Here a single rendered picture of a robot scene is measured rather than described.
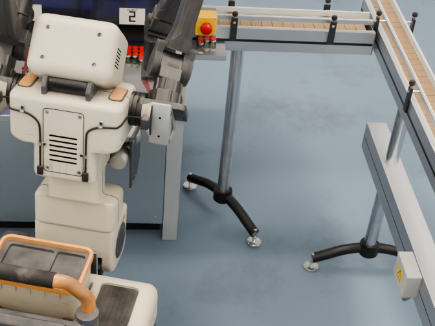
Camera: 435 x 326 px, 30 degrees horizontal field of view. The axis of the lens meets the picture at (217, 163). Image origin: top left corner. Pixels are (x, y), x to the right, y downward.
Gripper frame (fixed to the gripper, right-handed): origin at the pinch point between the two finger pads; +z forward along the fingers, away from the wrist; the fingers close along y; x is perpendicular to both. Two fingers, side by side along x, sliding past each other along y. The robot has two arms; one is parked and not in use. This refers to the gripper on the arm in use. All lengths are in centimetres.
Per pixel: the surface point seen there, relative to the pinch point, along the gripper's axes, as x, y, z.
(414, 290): -84, -36, 46
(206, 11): -17.6, 40.8, -7.0
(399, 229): -85, -9, 45
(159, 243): -6, 34, 96
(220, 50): -23.8, 41.2, 8.1
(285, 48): -48, 49, 10
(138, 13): 5.1, 37.2, -6.9
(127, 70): 8.3, 25.2, 7.8
